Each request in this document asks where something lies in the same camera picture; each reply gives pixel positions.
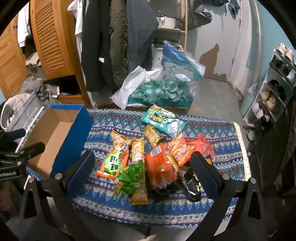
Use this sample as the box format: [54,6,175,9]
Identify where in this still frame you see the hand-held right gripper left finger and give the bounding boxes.
[14,150,102,241]

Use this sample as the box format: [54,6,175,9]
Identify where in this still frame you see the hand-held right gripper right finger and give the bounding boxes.
[185,151,271,241]

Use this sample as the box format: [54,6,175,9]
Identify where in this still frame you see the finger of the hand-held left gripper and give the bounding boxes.
[14,142,46,160]
[0,128,26,145]

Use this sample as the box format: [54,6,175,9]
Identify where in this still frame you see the blue cardboard box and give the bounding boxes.
[23,104,94,180]

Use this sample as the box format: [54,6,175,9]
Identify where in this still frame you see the red orange snack packet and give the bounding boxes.
[168,137,197,166]

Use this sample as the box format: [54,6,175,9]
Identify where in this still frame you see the orange green snack packet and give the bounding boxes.
[96,130,137,179]

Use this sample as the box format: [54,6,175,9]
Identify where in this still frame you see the orange black snack packet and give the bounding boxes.
[144,142,185,203]

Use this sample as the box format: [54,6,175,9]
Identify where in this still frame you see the long yellow snack packet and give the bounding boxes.
[131,138,148,205]

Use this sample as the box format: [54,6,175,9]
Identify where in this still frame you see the long golden snack packet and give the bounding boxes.
[143,125,167,149]

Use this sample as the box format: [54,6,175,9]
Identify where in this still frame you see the teal snack packet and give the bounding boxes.
[141,104,185,138]

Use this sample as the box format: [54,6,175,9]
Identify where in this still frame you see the grey tote bag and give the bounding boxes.
[6,93,48,140]

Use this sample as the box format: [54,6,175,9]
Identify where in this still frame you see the white grey hoodie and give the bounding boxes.
[0,94,26,130]

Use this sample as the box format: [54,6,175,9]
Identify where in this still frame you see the grey clothes pile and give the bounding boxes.
[20,76,63,105]

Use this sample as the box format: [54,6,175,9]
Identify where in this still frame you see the blue patterned cloth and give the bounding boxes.
[25,105,251,230]

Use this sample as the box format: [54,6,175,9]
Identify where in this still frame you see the louvered wooden wardrobe door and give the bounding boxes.
[30,0,77,80]
[0,20,31,98]

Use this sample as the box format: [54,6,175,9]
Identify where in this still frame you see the folded grey clothes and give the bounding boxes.
[25,52,45,79]

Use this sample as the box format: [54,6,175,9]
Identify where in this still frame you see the wooden wardrobe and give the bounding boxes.
[0,0,93,109]

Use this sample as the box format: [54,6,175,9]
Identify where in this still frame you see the shoe rack with shoes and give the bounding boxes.
[245,43,296,142]

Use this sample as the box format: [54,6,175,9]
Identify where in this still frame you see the white plastic bag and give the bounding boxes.
[111,66,162,110]

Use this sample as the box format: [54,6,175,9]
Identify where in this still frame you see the white hanging garment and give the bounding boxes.
[17,7,32,48]

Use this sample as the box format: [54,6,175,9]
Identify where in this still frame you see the blue plastic bag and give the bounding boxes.
[161,44,206,82]

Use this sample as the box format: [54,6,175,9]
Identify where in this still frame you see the black jacket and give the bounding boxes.
[82,0,114,93]

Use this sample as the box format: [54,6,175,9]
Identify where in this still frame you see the white metal canister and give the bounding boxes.
[151,39,184,70]

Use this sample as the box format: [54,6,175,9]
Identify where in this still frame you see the white shirt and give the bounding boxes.
[68,0,89,48]

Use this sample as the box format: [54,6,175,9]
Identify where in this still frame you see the white door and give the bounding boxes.
[228,0,263,92]

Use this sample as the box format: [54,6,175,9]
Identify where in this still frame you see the olive jacket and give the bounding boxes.
[110,0,129,80]

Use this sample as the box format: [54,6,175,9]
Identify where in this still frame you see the wooden shelf rack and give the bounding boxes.
[148,0,189,54]

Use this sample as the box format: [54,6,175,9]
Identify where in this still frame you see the grey blue coat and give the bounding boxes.
[126,0,160,68]

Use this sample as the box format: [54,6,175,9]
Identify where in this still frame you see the white pot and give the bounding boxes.
[156,16,178,29]

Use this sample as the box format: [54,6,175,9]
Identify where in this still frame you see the dark hanging bag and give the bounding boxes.
[186,0,212,32]

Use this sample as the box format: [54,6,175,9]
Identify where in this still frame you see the teal hanging garment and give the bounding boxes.
[228,0,241,19]

